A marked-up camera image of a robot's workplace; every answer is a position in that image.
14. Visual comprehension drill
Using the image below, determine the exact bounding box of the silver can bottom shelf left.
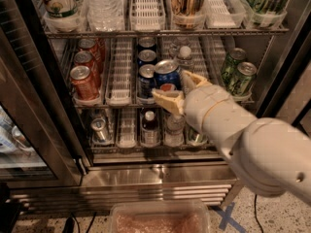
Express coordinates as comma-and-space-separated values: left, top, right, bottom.
90, 118, 111, 142

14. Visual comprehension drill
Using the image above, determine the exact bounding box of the white empty shelf tray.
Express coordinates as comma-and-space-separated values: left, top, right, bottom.
105, 38, 132, 106

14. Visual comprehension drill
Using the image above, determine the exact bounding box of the front green soda can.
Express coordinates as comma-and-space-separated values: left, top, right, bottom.
227, 62, 258, 96

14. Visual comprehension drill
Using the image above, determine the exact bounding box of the white empty tray right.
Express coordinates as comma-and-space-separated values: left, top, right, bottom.
190, 36, 225, 85

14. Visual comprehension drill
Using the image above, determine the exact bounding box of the clear plastic bin foreground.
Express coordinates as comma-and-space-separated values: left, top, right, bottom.
109, 200, 211, 233

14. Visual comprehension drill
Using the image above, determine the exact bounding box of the rear green soda can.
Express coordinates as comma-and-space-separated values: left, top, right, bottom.
221, 48, 247, 84

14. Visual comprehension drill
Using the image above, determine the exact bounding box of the water bottle bottom shelf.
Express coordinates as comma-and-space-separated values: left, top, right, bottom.
164, 114, 185, 147

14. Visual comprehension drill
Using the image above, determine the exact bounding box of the dark drink bottle bottom shelf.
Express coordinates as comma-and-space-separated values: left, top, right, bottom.
142, 111, 159, 147

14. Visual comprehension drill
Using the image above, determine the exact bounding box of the orange patterned can top shelf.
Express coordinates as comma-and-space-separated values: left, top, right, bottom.
171, 0, 205, 30

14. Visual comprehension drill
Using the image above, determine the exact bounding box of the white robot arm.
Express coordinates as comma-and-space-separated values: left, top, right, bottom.
152, 71, 311, 204

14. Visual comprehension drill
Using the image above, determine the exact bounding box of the large clear bottle top shelf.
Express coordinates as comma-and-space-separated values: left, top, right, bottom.
86, 0, 124, 32

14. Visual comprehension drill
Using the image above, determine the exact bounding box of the red soda can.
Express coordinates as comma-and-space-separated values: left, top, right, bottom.
74, 50, 101, 87
78, 38, 103, 73
70, 65, 99, 101

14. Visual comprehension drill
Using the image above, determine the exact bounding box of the green soda can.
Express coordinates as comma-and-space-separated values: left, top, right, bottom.
227, 62, 258, 96
221, 48, 247, 84

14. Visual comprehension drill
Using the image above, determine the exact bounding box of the front red soda can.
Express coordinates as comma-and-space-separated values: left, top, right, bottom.
70, 65, 99, 101

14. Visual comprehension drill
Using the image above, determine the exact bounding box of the clear water bottle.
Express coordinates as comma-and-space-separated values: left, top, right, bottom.
168, 36, 190, 58
175, 46, 194, 72

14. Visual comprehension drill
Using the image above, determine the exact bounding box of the rear clear water bottle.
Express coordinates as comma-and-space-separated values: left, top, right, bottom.
168, 36, 190, 58

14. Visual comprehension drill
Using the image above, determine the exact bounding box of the rear red soda can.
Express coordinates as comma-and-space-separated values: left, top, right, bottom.
78, 38, 103, 73

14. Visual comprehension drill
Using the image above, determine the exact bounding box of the front clear water bottle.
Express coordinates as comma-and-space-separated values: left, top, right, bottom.
175, 46, 194, 72

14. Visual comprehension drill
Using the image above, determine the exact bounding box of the glass fridge door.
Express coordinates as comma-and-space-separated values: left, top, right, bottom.
0, 0, 82, 189

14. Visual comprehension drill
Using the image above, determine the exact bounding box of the stainless steel fridge cabinet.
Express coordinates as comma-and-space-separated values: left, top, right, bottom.
16, 0, 310, 212

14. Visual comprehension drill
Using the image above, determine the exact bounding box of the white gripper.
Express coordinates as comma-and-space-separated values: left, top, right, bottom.
152, 70, 257, 156

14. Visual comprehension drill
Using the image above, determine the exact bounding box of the black cable on floor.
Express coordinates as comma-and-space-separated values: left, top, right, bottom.
253, 194, 265, 233

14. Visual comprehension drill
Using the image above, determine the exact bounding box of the green can bottom shelf middle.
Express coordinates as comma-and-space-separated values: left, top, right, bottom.
188, 127, 207, 146

